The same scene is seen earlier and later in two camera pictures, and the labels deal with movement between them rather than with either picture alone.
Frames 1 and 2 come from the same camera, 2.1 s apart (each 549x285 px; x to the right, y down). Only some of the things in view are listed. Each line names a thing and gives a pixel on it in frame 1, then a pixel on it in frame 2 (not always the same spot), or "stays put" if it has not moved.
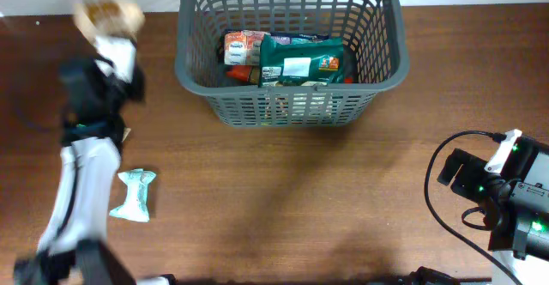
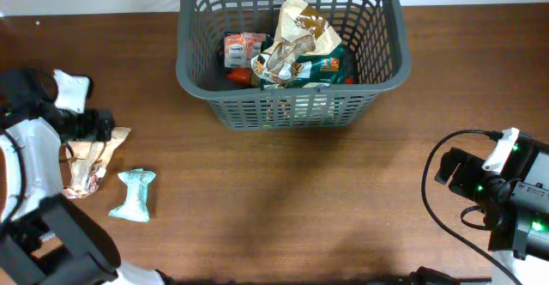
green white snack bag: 301,60 stays put
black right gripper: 461,173 stays put
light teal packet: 135,206 stays put
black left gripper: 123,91 → 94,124
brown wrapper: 104,16 → 302,31
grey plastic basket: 368,12 stays put
